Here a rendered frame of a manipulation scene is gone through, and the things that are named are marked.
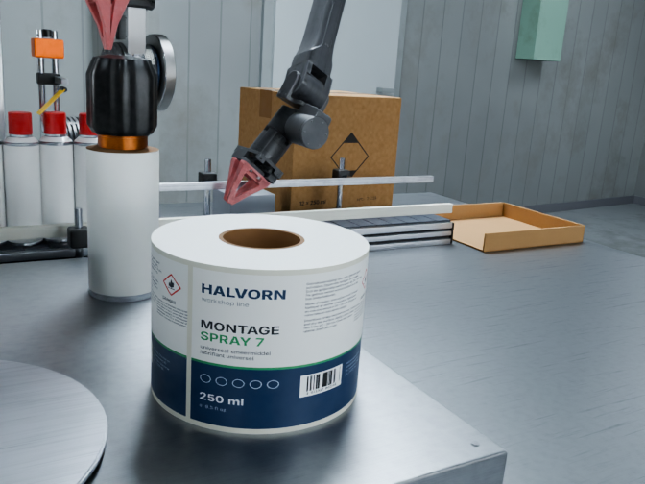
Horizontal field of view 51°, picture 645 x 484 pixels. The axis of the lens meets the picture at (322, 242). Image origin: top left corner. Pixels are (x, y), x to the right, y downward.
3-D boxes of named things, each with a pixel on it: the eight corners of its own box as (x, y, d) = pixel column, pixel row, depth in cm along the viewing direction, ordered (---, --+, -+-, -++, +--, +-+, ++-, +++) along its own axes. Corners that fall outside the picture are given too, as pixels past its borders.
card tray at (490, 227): (483, 252, 141) (486, 233, 140) (408, 223, 163) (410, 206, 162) (583, 242, 155) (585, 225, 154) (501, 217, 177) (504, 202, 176)
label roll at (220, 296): (125, 426, 57) (123, 261, 54) (175, 334, 77) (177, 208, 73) (362, 441, 58) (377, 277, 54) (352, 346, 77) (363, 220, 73)
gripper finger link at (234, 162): (222, 195, 118) (254, 153, 119) (207, 187, 124) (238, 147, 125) (250, 217, 122) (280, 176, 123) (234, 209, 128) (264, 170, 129)
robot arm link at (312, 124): (322, 93, 130) (290, 69, 125) (358, 101, 121) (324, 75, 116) (292, 148, 130) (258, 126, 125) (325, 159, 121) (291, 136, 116)
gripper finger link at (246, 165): (220, 194, 119) (252, 152, 120) (205, 186, 125) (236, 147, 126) (247, 216, 123) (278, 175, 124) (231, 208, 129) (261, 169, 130)
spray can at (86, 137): (81, 243, 110) (77, 114, 105) (72, 235, 114) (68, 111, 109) (112, 240, 113) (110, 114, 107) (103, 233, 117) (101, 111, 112)
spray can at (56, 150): (39, 243, 108) (34, 112, 103) (43, 234, 113) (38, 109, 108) (74, 243, 110) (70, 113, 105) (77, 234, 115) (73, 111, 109)
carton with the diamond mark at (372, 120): (289, 220, 149) (296, 93, 142) (235, 199, 168) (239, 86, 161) (392, 210, 167) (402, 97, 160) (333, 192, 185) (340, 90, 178)
